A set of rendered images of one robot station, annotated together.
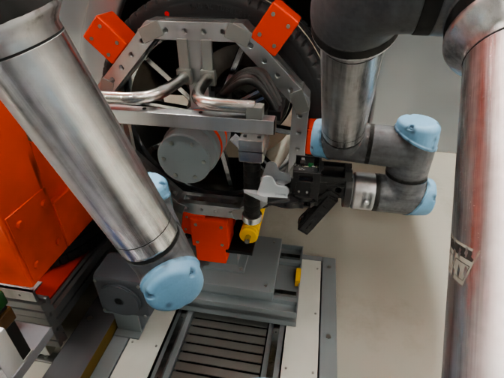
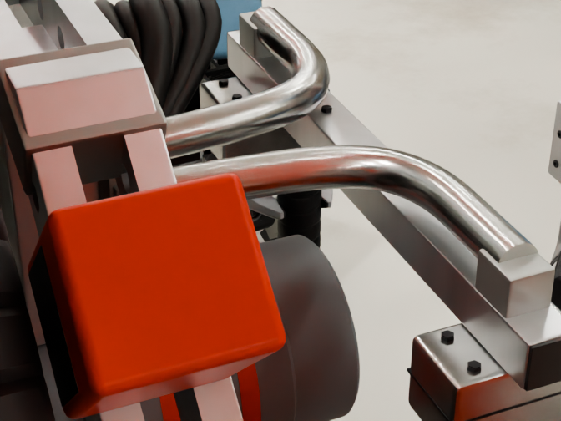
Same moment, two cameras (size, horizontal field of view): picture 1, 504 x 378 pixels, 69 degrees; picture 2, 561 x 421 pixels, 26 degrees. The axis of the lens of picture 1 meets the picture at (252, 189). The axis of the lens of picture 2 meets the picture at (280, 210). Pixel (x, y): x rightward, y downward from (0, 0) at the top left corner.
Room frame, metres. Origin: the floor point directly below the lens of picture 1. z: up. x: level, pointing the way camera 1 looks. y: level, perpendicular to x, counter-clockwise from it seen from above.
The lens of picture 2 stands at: (1.13, 0.70, 1.36)
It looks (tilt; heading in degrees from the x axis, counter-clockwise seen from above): 32 degrees down; 237
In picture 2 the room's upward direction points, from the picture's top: straight up
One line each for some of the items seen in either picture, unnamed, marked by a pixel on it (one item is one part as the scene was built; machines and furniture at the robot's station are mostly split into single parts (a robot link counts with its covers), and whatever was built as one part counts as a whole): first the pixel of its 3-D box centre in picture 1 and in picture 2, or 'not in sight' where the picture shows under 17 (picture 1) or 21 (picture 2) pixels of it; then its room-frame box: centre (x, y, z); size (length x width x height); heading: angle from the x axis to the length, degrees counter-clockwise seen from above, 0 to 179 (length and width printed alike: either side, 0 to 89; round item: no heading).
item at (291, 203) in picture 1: (289, 198); not in sight; (0.61, -0.07, 0.83); 0.09 x 0.05 x 0.02; 88
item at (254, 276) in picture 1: (227, 238); not in sight; (1.08, 0.10, 0.32); 0.40 x 0.30 x 0.28; 80
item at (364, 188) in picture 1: (360, 191); not in sight; (0.61, -0.22, 0.85); 0.08 x 0.05 x 0.08; 170
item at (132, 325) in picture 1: (148, 268); not in sight; (0.98, 0.38, 0.26); 0.42 x 0.18 x 0.35; 170
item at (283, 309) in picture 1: (238, 274); not in sight; (1.07, 0.05, 0.13); 0.50 x 0.36 x 0.10; 80
